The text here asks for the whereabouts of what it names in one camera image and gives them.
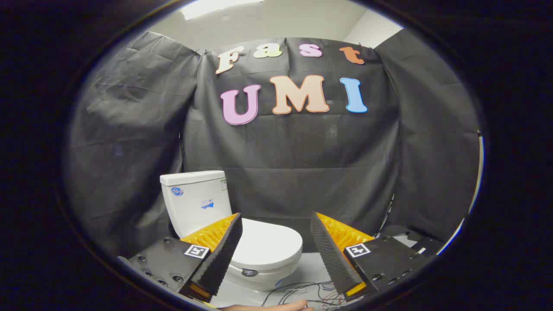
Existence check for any white toilet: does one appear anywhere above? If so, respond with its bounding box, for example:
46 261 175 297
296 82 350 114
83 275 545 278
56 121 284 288
160 171 303 291

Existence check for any tangle of floor cables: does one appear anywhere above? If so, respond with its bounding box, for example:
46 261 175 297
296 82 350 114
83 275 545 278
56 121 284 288
261 280 348 310

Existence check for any black backdrop cloth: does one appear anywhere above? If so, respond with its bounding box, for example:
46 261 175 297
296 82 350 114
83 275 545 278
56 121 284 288
65 29 481 260

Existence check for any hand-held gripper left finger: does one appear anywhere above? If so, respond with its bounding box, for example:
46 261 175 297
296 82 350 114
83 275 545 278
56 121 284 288
129 213 243 303

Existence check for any white toilet lid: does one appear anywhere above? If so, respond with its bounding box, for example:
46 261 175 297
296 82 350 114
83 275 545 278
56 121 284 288
230 218 303 271

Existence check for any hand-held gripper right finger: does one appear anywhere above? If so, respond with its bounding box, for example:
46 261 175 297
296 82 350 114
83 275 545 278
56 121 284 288
311 212 429 302

